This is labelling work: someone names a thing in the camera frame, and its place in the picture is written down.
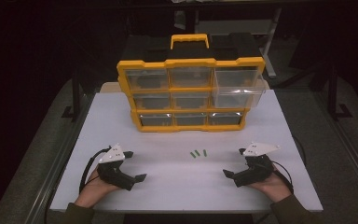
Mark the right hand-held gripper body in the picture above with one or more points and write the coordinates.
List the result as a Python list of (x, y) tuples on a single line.
[(256, 171)]

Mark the small green plastic piece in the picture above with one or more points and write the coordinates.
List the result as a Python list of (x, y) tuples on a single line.
[(193, 154), (197, 152), (204, 152)]

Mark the aluminium rail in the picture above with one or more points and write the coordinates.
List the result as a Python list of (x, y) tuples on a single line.
[(56, 174), (348, 149)]

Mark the black metal stand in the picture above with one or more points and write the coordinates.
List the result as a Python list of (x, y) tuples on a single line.
[(333, 93), (75, 96)]

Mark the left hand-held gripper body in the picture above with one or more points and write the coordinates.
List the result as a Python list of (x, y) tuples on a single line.
[(115, 174)]

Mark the white desk leg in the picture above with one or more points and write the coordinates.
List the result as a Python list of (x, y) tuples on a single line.
[(270, 46)]

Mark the set of clear plastic drawers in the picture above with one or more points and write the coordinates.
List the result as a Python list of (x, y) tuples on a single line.
[(155, 101)]

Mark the person's right hand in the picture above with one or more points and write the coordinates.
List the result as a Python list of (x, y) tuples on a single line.
[(273, 186)]

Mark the person's left hand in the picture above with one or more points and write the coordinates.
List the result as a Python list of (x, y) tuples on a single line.
[(93, 191)]

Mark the beige board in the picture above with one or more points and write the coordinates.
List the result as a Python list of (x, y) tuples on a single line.
[(110, 87)]

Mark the yellow and black drawer organizer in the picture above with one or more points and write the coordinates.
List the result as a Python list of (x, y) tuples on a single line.
[(189, 62)]

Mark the clear plastic organizer drawer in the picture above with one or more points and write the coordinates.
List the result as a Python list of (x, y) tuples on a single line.
[(236, 93)]

